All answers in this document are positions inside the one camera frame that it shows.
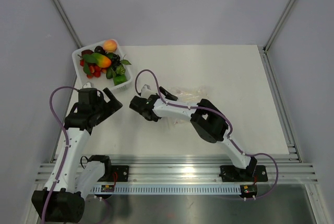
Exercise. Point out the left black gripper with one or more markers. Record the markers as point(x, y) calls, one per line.
point(110, 106)

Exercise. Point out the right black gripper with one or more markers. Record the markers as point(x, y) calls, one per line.
point(168, 95)

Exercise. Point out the clear zip top bag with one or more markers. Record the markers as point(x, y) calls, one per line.
point(191, 95)

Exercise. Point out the red cherry bunch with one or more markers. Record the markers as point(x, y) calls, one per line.
point(92, 70)

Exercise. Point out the dark grape bunch with leaves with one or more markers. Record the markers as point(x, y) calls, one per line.
point(117, 67)

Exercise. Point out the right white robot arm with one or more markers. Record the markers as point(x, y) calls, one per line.
point(209, 123)

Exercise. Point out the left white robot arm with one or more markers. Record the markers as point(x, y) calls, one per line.
point(63, 197)

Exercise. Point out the green pepper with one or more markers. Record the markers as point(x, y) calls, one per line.
point(119, 79)

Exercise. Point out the yellow red mango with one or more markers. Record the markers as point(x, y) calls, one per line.
point(101, 60)

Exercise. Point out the dark plum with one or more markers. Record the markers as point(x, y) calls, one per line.
point(100, 50)

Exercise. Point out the orange peach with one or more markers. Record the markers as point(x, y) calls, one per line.
point(110, 46)

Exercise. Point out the left small circuit board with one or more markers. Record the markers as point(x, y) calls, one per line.
point(107, 188)

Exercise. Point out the small circuit board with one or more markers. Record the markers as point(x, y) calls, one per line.
point(107, 188)
point(248, 191)

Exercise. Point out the right small circuit board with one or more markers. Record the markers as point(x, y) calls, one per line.
point(248, 191)

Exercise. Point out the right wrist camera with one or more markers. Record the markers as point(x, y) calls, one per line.
point(147, 94)

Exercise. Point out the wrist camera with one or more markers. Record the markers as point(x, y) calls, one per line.
point(87, 85)
point(147, 94)

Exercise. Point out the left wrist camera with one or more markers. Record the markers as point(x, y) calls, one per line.
point(87, 85)

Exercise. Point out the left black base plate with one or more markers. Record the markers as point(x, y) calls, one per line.
point(120, 173)

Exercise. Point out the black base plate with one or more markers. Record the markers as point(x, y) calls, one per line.
point(120, 173)
point(229, 173)

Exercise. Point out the white slotted cable duct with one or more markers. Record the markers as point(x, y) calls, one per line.
point(122, 189)

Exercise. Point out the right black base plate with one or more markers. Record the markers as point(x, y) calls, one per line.
point(229, 173)

